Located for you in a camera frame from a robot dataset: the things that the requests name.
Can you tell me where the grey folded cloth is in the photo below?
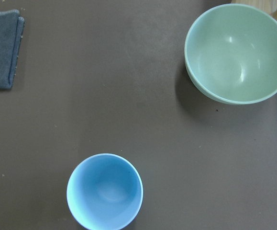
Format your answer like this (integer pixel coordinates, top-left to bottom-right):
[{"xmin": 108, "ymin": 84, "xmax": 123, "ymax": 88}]
[{"xmin": 0, "ymin": 10, "xmax": 25, "ymax": 90}]

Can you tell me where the green bowl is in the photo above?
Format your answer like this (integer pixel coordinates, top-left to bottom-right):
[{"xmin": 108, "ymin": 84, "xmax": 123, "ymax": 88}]
[{"xmin": 184, "ymin": 3, "xmax": 277, "ymax": 105}]

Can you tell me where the blue plastic cup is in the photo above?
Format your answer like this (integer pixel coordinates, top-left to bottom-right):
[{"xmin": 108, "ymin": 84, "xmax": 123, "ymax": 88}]
[{"xmin": 66, "ymin": 153, "xmax": 144, "ymax": 230}]

